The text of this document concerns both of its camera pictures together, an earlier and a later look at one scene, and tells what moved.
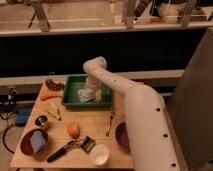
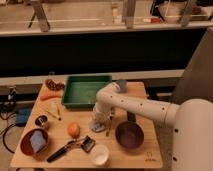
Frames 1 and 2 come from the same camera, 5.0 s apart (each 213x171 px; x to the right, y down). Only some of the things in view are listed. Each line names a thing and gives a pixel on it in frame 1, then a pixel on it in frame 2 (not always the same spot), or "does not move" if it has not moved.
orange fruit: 73,130 does not move
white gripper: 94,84 -> 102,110
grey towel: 86,95 -> 97,126
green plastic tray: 70,99 does not move
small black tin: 41,119 does not move
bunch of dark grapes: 51,84 does not move
